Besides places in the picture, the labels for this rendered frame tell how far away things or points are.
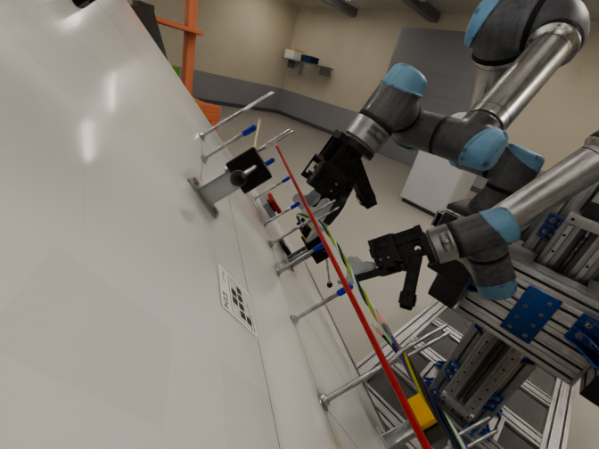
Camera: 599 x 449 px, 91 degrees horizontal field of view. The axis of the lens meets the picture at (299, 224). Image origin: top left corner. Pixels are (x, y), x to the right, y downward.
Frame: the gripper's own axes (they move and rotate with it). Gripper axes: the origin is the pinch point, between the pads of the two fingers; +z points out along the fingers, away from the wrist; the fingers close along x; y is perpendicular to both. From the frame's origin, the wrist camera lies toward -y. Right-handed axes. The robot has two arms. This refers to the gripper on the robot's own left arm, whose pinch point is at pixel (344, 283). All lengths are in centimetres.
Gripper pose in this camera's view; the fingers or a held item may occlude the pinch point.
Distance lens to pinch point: 69.6
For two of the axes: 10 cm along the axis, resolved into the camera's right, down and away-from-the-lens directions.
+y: -2.7, -9.3, 2.5
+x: -3.8, -1.3, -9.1
